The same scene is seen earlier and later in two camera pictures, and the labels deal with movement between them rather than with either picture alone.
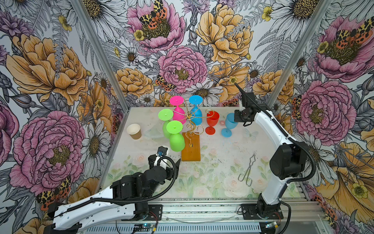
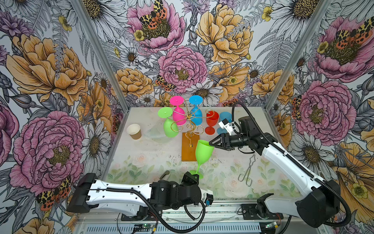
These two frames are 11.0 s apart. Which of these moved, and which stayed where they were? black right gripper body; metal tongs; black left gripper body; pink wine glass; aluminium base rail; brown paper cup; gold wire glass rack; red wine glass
Moved: black left gripper body; black right gripper body
Stayed: metal tongs; gold wire glass rack; aluminium base rail; brown paper cup; pink wine glass; red wine glass
